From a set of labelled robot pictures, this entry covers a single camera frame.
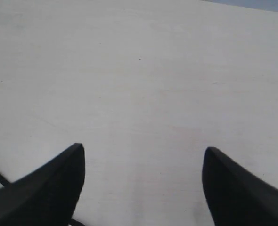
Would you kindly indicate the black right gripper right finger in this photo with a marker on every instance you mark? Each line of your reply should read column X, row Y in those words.
column 235, row 196

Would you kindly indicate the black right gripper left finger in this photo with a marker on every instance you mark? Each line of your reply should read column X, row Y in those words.
column 47, row 196

